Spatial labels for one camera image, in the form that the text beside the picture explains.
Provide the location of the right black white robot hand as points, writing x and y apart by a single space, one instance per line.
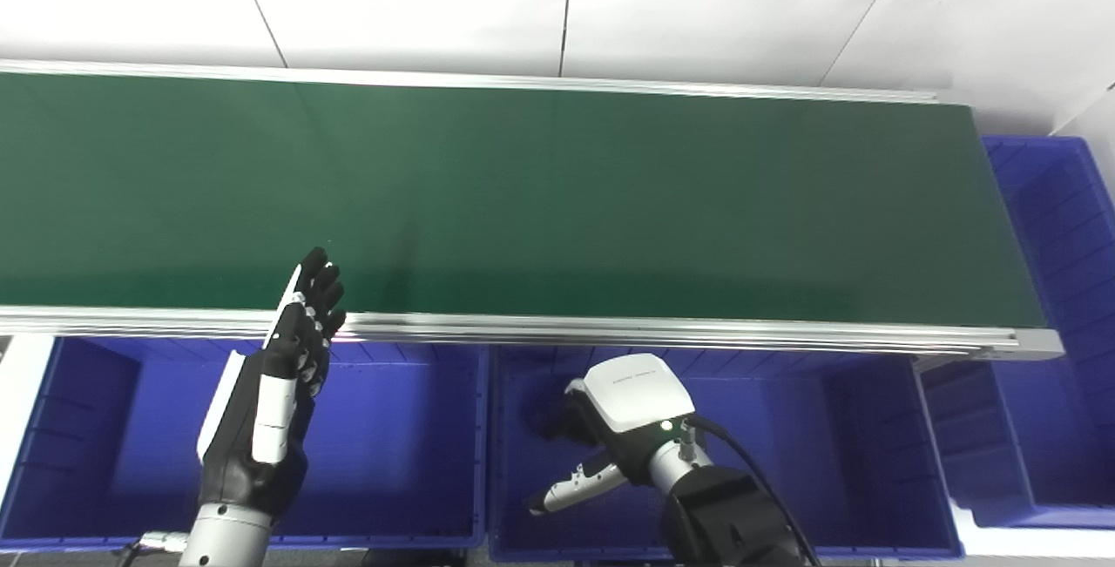
631 393

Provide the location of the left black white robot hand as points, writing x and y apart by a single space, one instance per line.
279 401

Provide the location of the black flanged machine part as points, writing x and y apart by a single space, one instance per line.
553 423

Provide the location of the right robot arm black forearm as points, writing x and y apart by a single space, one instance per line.
723 515

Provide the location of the blue plastic bin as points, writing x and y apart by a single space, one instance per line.
827 454
1063 332
392 445

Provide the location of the green conveyor belt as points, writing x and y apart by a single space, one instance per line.
523 201

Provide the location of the white bin stand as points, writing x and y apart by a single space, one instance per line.
1037 541

